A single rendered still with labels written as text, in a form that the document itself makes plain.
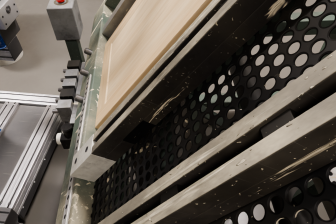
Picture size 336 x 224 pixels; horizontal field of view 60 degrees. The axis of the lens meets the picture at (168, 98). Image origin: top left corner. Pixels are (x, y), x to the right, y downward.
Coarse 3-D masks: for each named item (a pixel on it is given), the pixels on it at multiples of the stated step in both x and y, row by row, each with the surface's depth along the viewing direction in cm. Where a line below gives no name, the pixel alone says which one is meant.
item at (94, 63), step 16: (96, 16) 144; (96, 32) 130; (96, 48) 118; (96, 64) 111; (96, 80) 106; (96, 96) 101; (80, 112) 101; (96, 128) 93; (80, 144) 87; (64, 176) 88; (64, 192) 83; (80, 192) 77; (80, 208) 74
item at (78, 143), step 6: (90, 78) 107; (84, 96) 102; (84, 102) 99; (84, 108) 97; (84, 114) 95; (78, 126) 94; (78, 132) 92; (78, 138) 89; (78, 144) 87; (72, 180) 79; (72, 186) 78; (72, 192) 77; (66, 198) 77; (66, 204) 76; (66, 210) 74; (66, 216) 72; (66, 222) 72
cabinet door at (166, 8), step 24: (144, 0) 100; (168, 0) 82; (192, 0) 68; (120, 24) 113; (144, 24) 91; (168, 24) 75; (120, 48) 102; (144, 48) 83; (168, 48) 71; (120, 72) 92; (144, 72) 77; (120, 96) 84; (96, 120) 93
